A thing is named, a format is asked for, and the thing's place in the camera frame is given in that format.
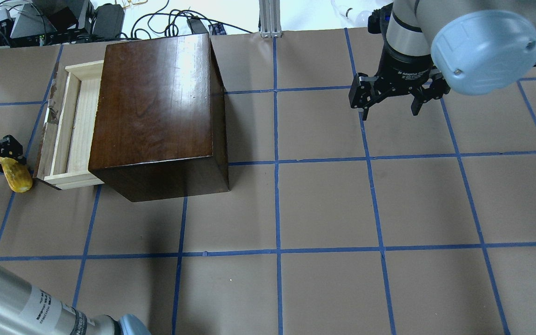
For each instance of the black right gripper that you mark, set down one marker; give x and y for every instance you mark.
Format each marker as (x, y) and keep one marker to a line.
(404, 70)

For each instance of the yellow corn cob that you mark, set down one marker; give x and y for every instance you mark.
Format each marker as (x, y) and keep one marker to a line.
(17, 175)

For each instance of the wooden drawer with white handle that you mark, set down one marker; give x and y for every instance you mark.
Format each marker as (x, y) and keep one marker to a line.
(65, 148)

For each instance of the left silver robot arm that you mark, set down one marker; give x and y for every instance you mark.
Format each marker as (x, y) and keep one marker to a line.
(26, 309)

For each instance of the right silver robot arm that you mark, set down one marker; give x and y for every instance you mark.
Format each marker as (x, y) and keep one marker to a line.
(432, 47)

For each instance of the dark wooden drawer box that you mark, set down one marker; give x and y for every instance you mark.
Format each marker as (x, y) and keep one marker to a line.
(160, 124)

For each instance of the white light bulb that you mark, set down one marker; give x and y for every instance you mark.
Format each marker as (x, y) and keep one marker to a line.
(352, 13)

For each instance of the black power adapter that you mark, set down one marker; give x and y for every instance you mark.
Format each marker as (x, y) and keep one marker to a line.
(197, 26)

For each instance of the aluminium frame post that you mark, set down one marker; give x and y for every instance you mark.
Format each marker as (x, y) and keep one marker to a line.
(270, 18)

